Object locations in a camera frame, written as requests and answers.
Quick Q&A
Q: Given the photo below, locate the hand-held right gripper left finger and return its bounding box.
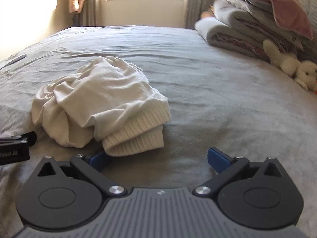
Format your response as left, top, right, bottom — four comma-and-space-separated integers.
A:
37, 151, 125, 196

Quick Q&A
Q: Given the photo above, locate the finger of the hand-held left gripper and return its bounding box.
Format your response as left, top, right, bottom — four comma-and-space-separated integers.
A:
0, 132, 37, 150

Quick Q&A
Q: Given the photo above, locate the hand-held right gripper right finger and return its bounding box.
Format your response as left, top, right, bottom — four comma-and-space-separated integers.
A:
194, 147, 285, 196

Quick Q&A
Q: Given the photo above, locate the white knit sweater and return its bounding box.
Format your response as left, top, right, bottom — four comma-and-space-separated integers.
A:
31, 56, 172, 157

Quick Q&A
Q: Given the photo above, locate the bed with grey sheet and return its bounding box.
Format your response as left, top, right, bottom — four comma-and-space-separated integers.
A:
0, 25, 317, 238

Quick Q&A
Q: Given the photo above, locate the flat paper sheet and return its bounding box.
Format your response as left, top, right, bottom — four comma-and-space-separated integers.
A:
5, 55, 27, 66

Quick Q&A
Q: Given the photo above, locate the white plush toy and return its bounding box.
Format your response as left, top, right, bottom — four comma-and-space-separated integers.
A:
263, 40, 317, 93

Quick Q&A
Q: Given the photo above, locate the grey curtain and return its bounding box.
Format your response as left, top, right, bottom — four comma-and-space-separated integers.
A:
57, 0, 100, 27
184, 0, 223, 29

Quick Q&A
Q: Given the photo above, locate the pink velvet pillow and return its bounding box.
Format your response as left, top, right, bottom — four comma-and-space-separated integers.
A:
213, 0, 314, 40

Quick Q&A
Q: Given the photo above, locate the grey padded headboard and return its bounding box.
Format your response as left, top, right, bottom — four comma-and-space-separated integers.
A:
288, 0, 317, 42

